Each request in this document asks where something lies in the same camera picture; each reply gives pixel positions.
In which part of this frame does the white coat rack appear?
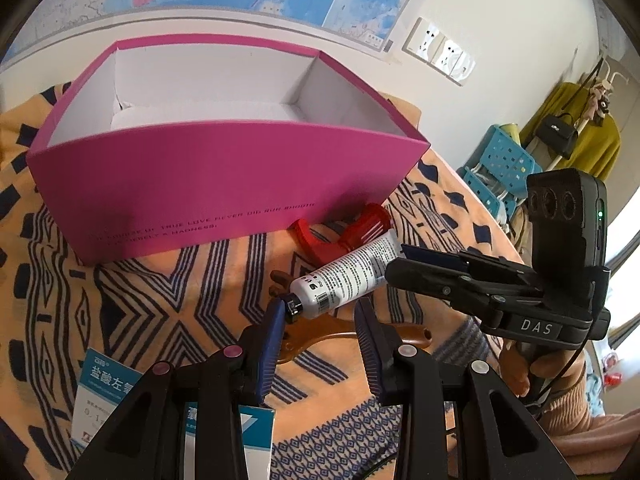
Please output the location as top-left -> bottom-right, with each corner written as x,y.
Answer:
550,57 -> 631,171

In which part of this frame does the blue plastic crate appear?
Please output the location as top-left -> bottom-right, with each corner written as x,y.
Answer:
480,125 -> 543,196
457,165 -> 507,217

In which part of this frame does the person's right hand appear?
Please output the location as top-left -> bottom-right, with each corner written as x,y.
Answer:
499,337 -> 532,399

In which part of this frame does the brown wooden tool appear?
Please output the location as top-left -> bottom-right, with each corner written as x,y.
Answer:
269,270 -> 432,367

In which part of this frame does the red plastic clip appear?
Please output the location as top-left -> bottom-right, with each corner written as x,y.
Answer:
291,202 -> 392,267

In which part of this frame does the yellow hanging garment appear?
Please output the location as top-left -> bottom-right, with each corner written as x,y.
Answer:
520,82 -> 621,181

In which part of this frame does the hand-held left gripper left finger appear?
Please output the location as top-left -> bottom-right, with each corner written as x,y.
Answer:
65,299 -> 287,480

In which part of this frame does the white tube with black cap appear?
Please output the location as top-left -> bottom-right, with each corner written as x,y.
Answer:
285,230 -> 403,321

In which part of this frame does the pink cardboard box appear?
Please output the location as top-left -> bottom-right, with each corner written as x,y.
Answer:
26,34 -> 432,266

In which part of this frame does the white wall switch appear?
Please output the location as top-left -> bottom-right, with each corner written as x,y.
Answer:
450,55 -> 476,86

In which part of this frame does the white wall socket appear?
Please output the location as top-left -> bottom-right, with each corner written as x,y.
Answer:
432,39 -> 463,73
405,17 -> 443,58

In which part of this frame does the white and teal medicine box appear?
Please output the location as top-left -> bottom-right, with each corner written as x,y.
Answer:
70,347 -> 276,480

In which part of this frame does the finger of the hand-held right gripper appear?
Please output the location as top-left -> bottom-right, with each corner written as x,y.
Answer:
400,243 -> 534,287
384,257 -> 542,332

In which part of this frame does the person's right forearm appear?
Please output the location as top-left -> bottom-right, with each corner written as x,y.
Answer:
537,360 -> 640,461

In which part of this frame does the orange patterned blanket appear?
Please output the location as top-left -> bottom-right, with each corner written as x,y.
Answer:
0,82 -> 531,480

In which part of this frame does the black handbag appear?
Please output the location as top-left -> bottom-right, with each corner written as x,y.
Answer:
536,114 -> 578,158

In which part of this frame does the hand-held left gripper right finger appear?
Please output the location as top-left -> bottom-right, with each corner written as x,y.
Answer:
354,297 -> 576,480

